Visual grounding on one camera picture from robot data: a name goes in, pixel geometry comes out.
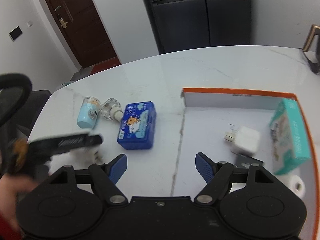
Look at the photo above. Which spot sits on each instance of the white charger cube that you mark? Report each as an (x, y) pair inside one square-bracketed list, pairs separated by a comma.
[(243, 141)]

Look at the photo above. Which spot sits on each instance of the black chair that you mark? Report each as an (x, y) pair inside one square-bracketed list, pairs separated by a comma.
[(20, 108)]

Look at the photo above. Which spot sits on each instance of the dark brown door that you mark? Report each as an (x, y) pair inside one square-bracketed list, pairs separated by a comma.
[(85, 33)]

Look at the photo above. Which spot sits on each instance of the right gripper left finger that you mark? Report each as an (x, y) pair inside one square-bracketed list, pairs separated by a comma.
[(104, 179)]

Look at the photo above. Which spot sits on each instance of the white plug-in repellent device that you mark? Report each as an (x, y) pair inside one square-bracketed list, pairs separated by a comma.
[(109, 110)]

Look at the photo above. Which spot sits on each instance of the gold door handle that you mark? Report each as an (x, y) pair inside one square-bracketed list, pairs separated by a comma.
[(63, 24)]

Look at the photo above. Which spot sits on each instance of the red doormat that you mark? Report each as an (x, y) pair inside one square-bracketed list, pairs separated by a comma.
[(102, 66)]

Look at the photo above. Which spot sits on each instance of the white plastic bag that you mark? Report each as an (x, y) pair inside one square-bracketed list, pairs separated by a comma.
[(64, 84)]

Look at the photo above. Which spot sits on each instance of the orange-rimmed white tray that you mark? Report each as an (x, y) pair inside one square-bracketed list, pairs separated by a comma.
[(211, 112)]

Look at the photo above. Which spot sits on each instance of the person's left hand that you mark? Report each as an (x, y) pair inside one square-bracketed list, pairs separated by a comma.
[(11, 186)]

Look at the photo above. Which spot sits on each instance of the light blue toothpick jar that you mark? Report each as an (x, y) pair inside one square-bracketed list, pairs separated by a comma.
[(88, 113)]

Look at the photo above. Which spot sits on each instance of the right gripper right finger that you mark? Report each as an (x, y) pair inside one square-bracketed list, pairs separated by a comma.
[(216, 175)]

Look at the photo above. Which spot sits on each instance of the black refrigerator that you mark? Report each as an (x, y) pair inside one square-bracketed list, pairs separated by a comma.
[(189, 24)]

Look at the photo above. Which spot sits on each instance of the teal paper box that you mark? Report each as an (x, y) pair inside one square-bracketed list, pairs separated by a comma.
[(290, 143)]

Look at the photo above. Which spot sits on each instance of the black wall panel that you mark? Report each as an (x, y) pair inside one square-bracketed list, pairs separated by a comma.
[(15, 33)]

